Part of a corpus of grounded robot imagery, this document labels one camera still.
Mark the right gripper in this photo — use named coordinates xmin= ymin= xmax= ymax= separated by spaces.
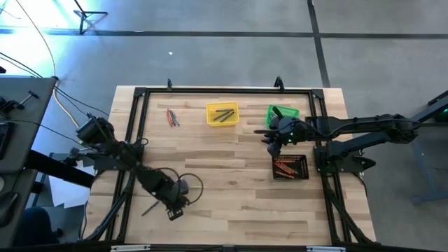
xmin=253 ymin=116 xmax=311 ymax=146

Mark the green plastic basket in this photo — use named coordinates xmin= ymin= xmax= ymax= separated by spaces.
xmin=265 ymin=104 xmax=301 ymax=129

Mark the black plastic basket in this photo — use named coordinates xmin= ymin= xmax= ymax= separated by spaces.
xmin=271 ymin=154 xmax=311 ymax=181

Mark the yellow plastic basket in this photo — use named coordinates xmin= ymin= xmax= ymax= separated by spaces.
xmin=205 ymin=101 xmax=240 ymax=127

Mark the black support beam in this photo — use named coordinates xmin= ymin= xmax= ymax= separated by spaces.
xmin=24 ymin=149 xmax=95 ymax=190

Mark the person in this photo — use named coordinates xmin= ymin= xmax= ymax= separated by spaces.
xmin=13 ymin=206 xmax=63 ymax=246

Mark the gray metal stand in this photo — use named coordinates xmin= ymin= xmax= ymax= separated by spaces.
xmin=384 ymin=89 xmax=448 ymax=206

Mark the gray side desk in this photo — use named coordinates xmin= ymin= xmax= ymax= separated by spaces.
xmin=0 ymin=76 xmax=57 ymax=246

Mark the black desk device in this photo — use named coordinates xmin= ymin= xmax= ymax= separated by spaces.
xmin=0 ymin=120 xmax=11 ymax=160

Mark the black desk clamp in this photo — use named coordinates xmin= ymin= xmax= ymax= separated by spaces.
xmin=0 ymin=90 xmax=39 ymax=115

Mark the black tripod stand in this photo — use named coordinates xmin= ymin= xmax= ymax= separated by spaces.
xmin=72 ymin=0 xmax=109 ymax=36

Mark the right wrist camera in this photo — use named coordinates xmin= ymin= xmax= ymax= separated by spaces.
xmin=267 ymin=141 xmax=283 ymax=157

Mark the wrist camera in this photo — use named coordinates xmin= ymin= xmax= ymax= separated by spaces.
xmin=267 ymin=141 xmax=283 ymax=157
xmin=167 ymin=206 xmax=185 ymax=221

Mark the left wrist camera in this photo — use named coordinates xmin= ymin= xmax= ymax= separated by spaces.
xmin=167 ymin=206 xmax=185 ymax=221

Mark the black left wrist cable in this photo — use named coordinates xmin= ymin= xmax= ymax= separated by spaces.
xmin=157 ymin=167 xmax=204 ymax=206

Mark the black metal table frame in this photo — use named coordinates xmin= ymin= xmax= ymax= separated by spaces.
xmin=80 ymin=86 xmax=378 ymax=246

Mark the white table bracket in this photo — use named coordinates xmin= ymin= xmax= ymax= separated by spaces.
xmin=306 ymin=245 xmax=347 ymax=252
xmin=110 ymin=244 xmax=151 ymax=252

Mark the black floor cable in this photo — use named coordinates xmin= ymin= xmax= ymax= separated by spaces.
xmin=0 ymin=51 xmax=43 ymax=78
xmin=54 ymin=85 xmax=111 ymax=117

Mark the yellow cable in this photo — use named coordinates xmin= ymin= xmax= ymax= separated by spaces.
xmin=13 ymin=0 xmax=88 ymax=145

